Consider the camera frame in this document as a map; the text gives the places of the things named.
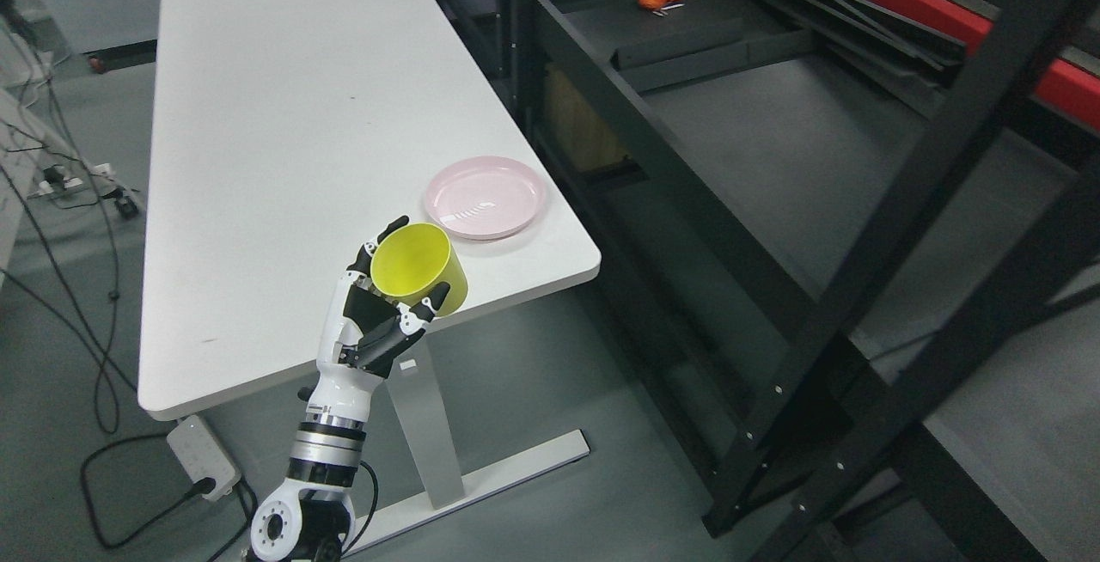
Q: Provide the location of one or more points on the black metal shelf rack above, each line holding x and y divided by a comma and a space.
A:
852, 246

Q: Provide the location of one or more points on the white power strip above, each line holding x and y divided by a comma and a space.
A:
203, 457

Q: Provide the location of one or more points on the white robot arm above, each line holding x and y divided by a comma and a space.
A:
310, 516

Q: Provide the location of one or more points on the pink plastic plate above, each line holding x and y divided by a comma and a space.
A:
485, 198

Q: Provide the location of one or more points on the white table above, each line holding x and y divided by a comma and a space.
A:
285, 135

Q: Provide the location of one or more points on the yellow plastic cup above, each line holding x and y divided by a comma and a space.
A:
412, 260

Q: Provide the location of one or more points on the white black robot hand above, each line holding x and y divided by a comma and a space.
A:
364, 333

